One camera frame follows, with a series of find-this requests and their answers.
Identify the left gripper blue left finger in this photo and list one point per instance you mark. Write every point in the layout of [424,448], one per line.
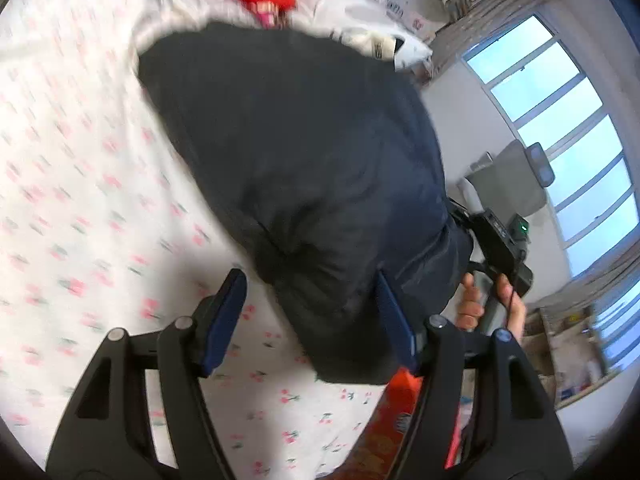
[219,315]

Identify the grey office chair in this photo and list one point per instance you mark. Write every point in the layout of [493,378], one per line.
[513,182]

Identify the white black tote bag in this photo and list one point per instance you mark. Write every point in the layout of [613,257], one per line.
[377,36]

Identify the black quilted jacket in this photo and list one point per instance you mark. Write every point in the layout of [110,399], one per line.
[323,165]

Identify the orange box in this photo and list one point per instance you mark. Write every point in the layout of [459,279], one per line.
[377,448]

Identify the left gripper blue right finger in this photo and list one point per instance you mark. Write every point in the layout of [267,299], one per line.
[406,336]

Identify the window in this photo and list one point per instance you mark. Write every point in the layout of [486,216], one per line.
[537,78]

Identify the cherry print bed sheet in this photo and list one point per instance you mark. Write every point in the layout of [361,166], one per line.
[102,226]

